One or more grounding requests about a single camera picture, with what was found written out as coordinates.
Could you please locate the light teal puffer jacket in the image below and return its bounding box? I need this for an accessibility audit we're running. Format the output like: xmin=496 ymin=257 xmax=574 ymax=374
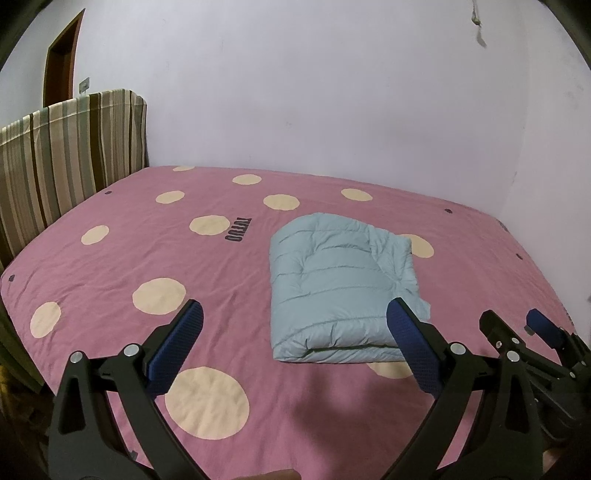
xmin=270 ymin=213 xmax=431 ymax=364

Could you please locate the pink polka dot bedsheet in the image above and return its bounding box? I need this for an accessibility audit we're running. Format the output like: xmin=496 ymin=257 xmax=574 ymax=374
xmin=1 ymin=167 xmax=573 ymax=479

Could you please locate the striped headboard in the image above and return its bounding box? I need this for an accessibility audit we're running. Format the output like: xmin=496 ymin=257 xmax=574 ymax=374
xmin=1 ymin=89 xmax=148 ymax=267

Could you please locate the brown wooden door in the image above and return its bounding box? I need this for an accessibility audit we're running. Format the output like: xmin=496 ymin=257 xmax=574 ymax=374
xmin=42 ymin=9 xmax=85 ymax=107

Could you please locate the hanging pull cord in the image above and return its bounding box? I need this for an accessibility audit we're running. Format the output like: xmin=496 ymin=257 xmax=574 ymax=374
xmin=469 ymin=0 xmax=488 ymax=48

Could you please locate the wall light switch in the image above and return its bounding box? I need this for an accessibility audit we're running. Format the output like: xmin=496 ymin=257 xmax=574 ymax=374
xmin=78 ymin=77 xmax=90 ymax=95

